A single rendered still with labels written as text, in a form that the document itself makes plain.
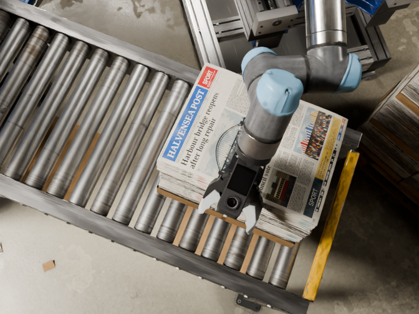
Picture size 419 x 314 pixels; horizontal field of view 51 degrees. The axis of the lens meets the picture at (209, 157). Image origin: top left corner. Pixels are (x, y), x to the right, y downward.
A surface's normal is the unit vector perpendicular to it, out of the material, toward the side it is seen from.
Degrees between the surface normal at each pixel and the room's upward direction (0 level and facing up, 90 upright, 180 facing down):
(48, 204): 0
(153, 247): 0
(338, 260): 0
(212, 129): 8
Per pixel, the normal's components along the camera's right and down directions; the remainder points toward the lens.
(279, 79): 0.25, -0.73
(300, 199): 0.10, -0.41
